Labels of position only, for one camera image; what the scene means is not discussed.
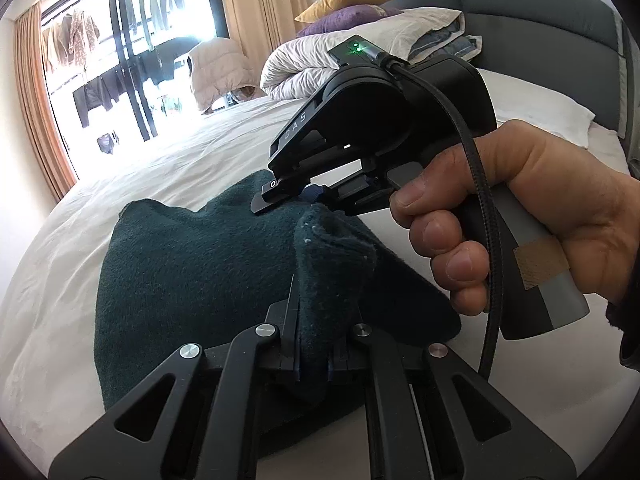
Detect folded beige grey duvet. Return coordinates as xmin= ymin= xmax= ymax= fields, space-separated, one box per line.
xmin=260 ymin=7 xmax=483 ymax=102

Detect brown patterned hanging shirt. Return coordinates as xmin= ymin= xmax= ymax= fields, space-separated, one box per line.
xmin=42 ymin=9 xmax=101 ymax=68

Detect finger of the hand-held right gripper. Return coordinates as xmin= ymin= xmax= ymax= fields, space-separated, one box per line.
xmin=322 ymin=177 xmax=397 ymax=217
xmin=250 ymin=176 xmax=326 ymax=215

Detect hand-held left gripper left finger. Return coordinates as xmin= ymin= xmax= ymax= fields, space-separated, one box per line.
xmin=47 ymin=300 xmax=301 ymax=480

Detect purple pillow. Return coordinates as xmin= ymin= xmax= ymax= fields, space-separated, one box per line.
xmin=296 ymin=4 xmax=405 ymax=38

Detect person's right hand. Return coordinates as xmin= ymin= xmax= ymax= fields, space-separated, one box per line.
xmin=390 ymin=119 xmax=640 ymax=317

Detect bed with white sheet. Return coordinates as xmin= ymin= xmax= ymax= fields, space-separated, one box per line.
xmin=0 ymin=67 xmax=640 ymax=480

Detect black framed window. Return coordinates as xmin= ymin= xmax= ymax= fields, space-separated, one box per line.
xmin=40 ymin=0 xmax=236 ymax=181

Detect dark green fleece garment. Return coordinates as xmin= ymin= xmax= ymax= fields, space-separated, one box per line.
xmin=94 ymin=169 xmax=462 ymax=443

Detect yellow pillow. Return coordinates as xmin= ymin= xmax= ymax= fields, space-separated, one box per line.
xmin=294 ymin=0 xmax=401 ymax=24

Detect dark hanging clothes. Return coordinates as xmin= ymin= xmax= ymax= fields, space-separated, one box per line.
xmin=72 ymin=72 xmax=123 ymax=128

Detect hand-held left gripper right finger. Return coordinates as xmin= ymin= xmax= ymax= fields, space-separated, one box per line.
xmin=327 ymin=324 xmax=576 ymax=480

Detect beige puffer jacket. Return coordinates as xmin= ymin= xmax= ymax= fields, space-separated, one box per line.
xmin=187 ymin=37 xmax=266 ymax=113

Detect grey upholstered headboard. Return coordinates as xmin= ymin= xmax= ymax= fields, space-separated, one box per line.
xmin=377 ymin=0 xmax=640 ymax=181

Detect white pillow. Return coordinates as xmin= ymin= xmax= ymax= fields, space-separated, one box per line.
xmin=472 ymin=67 xmax=597 ymax=150

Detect beige curtain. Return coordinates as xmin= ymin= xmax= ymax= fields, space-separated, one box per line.
xmin=217 ymin=0 xmax=310 ymax=58
xmin=12 ymin=2 xmax=78 ymax=201

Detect black braided cable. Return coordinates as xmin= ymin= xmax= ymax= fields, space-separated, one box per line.
xmin=380 ymin=55 xmax=503 ymax=378

